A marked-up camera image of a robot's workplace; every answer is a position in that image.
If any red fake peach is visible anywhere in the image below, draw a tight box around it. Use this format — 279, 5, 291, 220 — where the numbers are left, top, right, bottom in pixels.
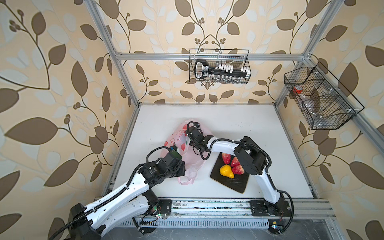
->
222, 153, 232, 165

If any yellow fake pear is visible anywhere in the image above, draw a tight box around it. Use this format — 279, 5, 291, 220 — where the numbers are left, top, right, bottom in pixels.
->
220, 165, 235, 179

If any red fake strawberry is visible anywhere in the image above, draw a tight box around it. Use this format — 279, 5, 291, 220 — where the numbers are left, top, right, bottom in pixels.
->
232, 165, 245, 175

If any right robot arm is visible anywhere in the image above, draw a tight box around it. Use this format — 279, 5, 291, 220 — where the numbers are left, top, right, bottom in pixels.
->
186, 121, 294, 218

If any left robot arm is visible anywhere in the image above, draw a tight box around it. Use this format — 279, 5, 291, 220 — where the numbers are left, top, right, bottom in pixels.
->
49, 150, 185, 240

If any black square tray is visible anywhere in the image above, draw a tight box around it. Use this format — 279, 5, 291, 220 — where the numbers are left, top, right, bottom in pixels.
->
210, 153, 249, 194

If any black socket tool set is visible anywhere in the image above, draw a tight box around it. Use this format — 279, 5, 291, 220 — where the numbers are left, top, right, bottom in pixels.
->
193, 60, 251, 80

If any red capped clear bottle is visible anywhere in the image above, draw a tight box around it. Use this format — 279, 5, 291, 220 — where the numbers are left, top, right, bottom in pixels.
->
292, 85, 303, 96

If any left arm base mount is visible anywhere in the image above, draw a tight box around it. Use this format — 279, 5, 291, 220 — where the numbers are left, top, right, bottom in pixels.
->
144, 199, 173, 217

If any black wire basket rear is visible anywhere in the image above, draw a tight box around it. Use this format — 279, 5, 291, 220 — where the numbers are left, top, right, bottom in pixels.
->
189, 48, 252, 85

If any black wire basket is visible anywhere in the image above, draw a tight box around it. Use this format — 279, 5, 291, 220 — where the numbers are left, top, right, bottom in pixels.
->
284, 62, 365, 130
189, 48, 252, 85

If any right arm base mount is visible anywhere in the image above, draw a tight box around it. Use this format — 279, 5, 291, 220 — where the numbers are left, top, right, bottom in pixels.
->
250, 200, 292, 218

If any black wire basket right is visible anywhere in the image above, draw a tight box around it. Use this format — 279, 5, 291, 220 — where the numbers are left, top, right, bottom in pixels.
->
284, 62, 365, 130

